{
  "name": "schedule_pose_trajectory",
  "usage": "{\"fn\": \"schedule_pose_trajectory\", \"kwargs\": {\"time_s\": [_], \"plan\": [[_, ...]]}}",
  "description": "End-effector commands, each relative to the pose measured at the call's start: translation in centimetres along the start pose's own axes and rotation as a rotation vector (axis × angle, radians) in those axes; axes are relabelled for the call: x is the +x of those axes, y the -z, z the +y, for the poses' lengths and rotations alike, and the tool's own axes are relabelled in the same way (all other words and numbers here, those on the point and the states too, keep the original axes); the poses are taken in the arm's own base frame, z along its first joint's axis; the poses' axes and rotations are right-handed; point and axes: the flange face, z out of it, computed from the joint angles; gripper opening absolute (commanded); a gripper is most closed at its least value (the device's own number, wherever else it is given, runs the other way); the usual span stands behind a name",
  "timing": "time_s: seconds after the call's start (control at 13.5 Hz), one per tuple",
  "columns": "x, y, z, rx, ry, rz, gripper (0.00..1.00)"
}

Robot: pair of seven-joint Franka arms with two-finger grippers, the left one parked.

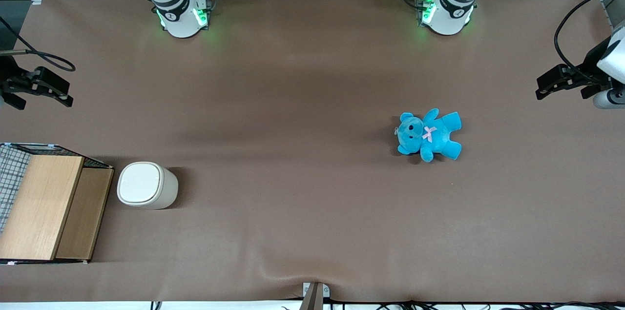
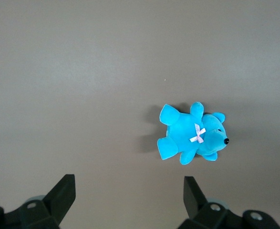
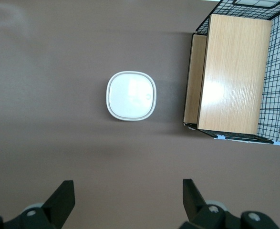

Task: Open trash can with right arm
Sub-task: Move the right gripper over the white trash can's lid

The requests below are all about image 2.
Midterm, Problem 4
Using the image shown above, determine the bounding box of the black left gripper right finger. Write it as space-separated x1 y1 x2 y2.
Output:
177 176 280 229

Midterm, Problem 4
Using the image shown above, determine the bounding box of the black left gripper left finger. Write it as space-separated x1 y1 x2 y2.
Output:
0 174 76 229

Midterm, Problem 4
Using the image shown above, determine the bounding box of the blue teddy bear plush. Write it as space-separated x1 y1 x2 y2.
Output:
156 102 230 166

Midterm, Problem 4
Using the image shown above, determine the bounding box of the brown table mat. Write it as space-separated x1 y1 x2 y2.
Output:
0 0 280 229

